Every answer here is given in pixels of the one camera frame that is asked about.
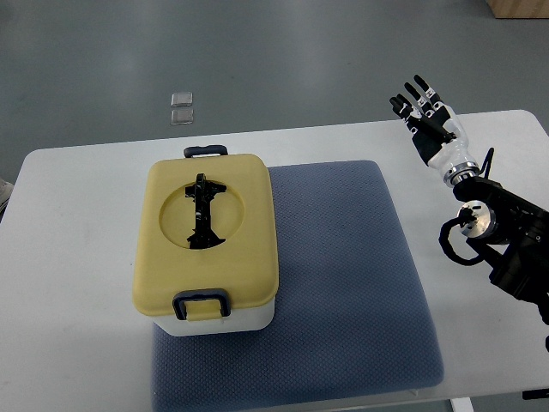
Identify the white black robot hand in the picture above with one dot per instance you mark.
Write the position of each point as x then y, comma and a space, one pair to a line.
437, 133

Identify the yellow storage box lid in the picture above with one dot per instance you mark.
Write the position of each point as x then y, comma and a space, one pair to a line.
244, 265

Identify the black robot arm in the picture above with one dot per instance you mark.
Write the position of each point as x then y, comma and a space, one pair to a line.
504, 230

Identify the white storage box base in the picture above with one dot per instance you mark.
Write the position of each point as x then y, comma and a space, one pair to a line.
239, 320

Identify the blue grey fabric mat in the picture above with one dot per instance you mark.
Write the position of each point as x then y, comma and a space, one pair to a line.
351, 318

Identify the dark blue rear latch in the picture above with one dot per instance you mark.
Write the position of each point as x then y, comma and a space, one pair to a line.
197, 151

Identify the dark blue latch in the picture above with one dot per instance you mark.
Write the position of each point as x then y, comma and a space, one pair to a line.
203, 304
197, 151

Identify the lower clear floor marker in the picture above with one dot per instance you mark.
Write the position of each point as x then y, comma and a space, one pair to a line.
184, 115

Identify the clear floor marker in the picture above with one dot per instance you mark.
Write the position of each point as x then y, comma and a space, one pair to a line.
184, 115
179, 99

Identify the upper clear floor marker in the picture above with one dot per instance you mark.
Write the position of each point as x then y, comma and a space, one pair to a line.
179, 99

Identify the dark blue front latch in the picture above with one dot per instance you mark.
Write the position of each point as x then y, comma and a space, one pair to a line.
203, 304

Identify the grey shoe tip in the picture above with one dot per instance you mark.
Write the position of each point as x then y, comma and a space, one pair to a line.
6, 189

